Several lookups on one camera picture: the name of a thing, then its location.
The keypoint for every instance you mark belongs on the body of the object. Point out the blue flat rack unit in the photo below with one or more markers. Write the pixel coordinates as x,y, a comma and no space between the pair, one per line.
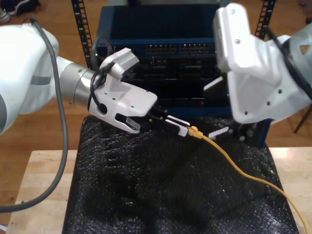
195,111

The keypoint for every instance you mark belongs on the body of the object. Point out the black rack server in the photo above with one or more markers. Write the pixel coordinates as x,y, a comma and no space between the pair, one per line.
170,70

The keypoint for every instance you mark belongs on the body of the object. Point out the dark wooden chair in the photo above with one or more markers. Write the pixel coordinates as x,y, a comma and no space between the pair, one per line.
303,119

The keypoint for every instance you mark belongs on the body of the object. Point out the black bubble wrap mat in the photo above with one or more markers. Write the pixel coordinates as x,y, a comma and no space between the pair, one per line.
158,182

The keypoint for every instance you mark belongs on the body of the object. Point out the small blue floor object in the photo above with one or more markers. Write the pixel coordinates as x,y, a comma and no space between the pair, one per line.
303,4

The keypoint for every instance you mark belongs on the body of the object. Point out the dark sneaker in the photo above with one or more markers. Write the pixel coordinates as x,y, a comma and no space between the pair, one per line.
24,6

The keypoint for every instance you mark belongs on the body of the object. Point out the white sneaker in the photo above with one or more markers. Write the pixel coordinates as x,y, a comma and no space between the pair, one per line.
4,15

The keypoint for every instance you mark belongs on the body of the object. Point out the small white edge piece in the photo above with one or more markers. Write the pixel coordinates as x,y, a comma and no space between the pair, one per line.
3,226

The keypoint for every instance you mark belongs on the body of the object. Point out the black perforated rack post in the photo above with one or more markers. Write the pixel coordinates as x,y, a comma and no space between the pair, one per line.
83,24
264,17

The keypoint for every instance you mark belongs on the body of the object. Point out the blue network switch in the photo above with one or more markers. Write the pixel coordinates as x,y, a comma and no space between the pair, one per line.
158,24

